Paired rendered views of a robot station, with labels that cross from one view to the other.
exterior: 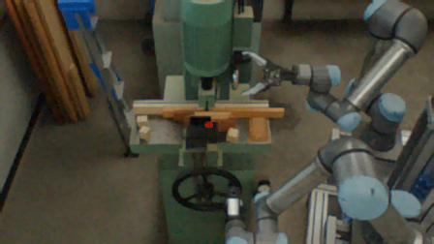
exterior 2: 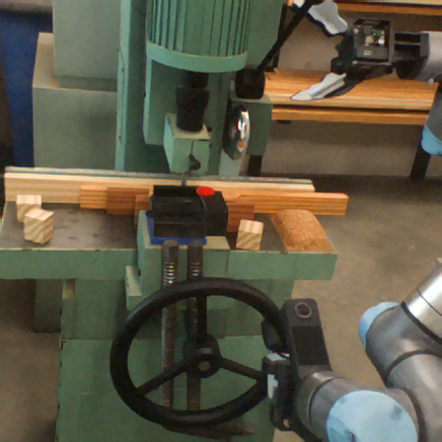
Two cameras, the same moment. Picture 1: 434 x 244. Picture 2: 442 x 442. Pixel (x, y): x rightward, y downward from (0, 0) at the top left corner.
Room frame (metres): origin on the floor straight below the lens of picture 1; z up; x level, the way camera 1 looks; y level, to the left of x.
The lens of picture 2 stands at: (0.12, 0.21, 1.49)
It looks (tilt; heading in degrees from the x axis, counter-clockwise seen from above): 27 degrees down; 348
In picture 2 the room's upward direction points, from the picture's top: 8 degrees clockwise
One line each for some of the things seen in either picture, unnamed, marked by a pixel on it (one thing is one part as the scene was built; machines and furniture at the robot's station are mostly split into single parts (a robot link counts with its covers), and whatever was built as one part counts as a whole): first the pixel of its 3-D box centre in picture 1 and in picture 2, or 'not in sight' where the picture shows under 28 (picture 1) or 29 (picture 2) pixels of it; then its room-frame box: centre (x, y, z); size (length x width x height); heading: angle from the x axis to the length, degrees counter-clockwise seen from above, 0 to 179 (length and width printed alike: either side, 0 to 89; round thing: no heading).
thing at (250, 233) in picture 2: (232, 135); (250, 235); (1.17, -0.07, 0.92); 0.05 x 0.04 x 0.04; 164
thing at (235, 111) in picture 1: (223, 112); (218, 200); (1.30, -0.03, 0.92); 0.54 x 0.02 x 0.04; 92
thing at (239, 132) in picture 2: (234, 76); (237, 131); (1.43, -0.08, 1.02); 0.12 x 0.03 x 0.12; 2
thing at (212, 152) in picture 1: (201, 146); (181, 251); (1.11, 0.07, 0.92); 0.15 x 0.13 x 0.09; 92
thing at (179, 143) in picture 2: (207, 92); (186, 146); (1.32, 0.04, 1.03); 0.14 x 0.07 x 0.09; 2
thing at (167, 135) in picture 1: (201, 137); (173, 249); (1.19, 0.07, 0.87); 0.61 x 0.30 x 0.06; 92
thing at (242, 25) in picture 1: (242, 27); (255, 22); (1.52, -0.10, 1.23); 0.09 x 0.08 x 0.15; 2
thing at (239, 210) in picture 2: (209, 125); (194, 215); (1.21, 0.03, 0.93); 0.22 x 0.01 x 0.06; 92
